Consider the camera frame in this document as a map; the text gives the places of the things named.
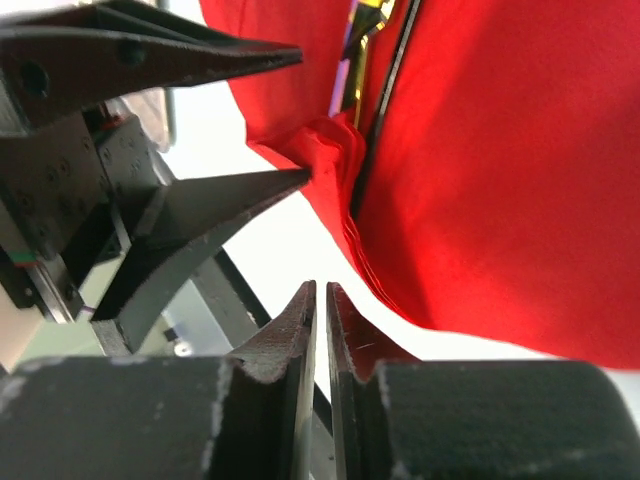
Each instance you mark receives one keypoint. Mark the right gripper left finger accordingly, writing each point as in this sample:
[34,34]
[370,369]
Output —
[243,415]

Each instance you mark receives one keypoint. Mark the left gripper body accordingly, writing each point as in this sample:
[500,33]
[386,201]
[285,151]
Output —
[71,196]

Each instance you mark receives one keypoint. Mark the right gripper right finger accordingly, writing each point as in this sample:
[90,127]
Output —
[398,417]

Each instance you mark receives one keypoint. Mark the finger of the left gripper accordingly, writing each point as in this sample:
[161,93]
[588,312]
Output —
[56,62]
[186,223]

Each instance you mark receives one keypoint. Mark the red paper napkin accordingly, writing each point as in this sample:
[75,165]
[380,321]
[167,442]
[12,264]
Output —
[504,197]

